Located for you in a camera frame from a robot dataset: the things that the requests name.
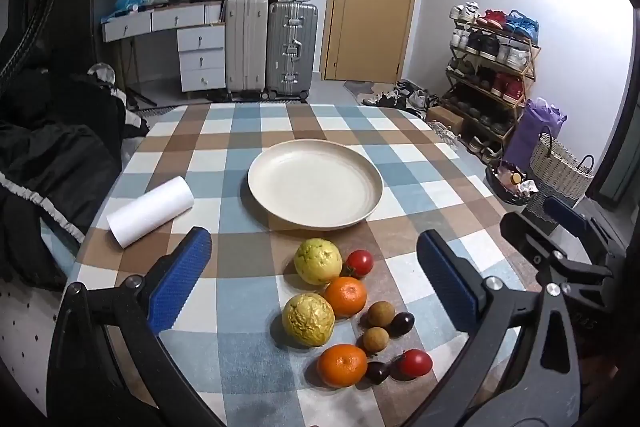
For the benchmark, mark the woven basket bag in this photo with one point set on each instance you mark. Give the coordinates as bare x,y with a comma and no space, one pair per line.
557,172

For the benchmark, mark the white paper towel roll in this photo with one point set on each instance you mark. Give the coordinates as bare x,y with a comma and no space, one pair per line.
150,211

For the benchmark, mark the orange tangerine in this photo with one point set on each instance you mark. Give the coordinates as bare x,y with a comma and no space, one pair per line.
342,366
347,296

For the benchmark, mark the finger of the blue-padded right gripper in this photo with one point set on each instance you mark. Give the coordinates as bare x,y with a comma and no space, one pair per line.
564,215
526,238

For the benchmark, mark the cream round plate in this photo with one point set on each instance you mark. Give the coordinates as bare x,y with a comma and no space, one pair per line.
315,184

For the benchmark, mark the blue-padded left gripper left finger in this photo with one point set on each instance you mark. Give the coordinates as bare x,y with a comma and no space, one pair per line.
84,376

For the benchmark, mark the grey door mat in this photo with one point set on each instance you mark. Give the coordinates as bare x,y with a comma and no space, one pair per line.
366,89

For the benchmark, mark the brown longan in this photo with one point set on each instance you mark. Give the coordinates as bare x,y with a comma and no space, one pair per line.
381,314
375,339

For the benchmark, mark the silver suitcase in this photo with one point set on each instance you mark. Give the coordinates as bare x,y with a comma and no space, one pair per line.
291,42

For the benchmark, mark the white drawer desk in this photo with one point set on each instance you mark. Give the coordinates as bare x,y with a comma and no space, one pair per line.
180,48

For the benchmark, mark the purple bag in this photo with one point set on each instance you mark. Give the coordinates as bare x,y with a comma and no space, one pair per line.
538,116

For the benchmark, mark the dark plum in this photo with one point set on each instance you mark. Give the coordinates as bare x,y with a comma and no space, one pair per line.
401,324
377,372

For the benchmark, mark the wooden shoe rack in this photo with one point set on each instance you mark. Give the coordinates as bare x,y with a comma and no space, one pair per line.
491,71

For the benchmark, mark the wrinkled yellow guava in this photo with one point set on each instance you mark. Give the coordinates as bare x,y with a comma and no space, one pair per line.
309,319

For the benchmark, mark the black clothes pile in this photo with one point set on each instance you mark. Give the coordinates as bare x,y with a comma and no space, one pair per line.
61,152

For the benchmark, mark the red tomato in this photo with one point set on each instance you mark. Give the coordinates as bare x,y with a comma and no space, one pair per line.
414,363
359,263

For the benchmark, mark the smooth yellow-green guava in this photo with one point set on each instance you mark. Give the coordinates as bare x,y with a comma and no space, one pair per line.
318,262

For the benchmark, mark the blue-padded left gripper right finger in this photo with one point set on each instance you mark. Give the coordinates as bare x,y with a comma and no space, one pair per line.
540,385

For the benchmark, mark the cardboard box on floor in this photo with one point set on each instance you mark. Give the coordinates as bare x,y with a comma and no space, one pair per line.
449,119

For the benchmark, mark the black refrigerator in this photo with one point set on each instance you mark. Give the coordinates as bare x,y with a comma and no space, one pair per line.
76,38

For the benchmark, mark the black basket with snacks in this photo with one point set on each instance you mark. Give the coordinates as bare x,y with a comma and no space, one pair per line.
509,183

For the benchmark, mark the beige suitcase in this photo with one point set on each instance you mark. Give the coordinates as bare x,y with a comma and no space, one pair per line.
245,46

